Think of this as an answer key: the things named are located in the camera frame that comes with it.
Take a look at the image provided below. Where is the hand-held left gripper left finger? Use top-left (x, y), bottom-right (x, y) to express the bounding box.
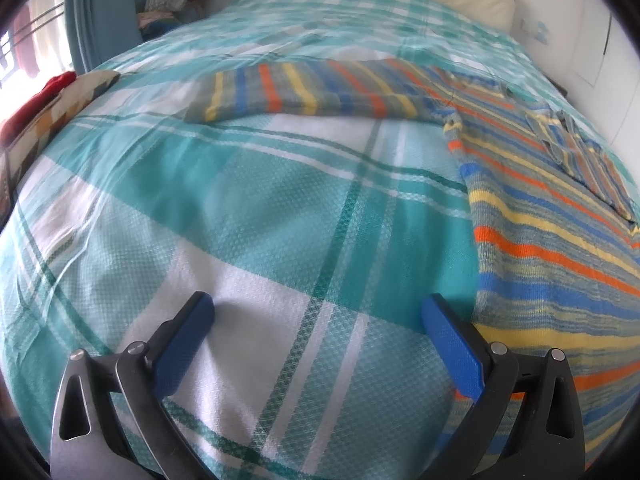
top-left (50, 291), bottom-right (216, 480)

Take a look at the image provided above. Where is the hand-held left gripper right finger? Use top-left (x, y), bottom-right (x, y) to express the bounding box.
top-left (421, 293), bottom-right (586, 480)

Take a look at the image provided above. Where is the striped knitted sweater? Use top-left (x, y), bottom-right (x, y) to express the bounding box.
top-left (202, 57), bottom-right (640, 471)

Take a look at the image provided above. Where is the teal plaid bed cover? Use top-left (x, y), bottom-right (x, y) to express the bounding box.
top-left (0, 0), bottom-right (640, 480)

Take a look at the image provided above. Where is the checkered patchwork cushion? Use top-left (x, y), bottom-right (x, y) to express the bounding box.
top-left (0, 70), bottom-right (121, 196)

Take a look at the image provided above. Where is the red cloth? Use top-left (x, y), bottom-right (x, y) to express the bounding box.
top-left (0, 71), bottom-right (78, 146)

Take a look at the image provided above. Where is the white wardrobe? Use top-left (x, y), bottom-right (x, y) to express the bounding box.
top-left (565, 0), bottom-right (640, 171)

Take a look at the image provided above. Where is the blue curtain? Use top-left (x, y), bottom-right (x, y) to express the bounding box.
top-left (65, 0), bottom-right (191, 73)

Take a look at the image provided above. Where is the wall socket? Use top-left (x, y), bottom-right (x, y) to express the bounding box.
top-left (520, 17), bottom-right (551, 43)

